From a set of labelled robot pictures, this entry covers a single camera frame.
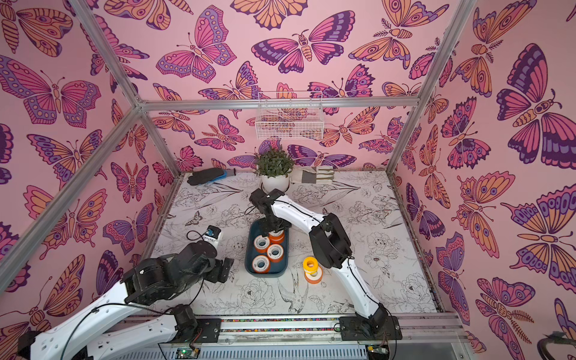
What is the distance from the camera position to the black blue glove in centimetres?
119

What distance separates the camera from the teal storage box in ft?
2.79

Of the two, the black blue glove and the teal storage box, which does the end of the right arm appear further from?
the black blue glove

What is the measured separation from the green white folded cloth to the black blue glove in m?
0.39
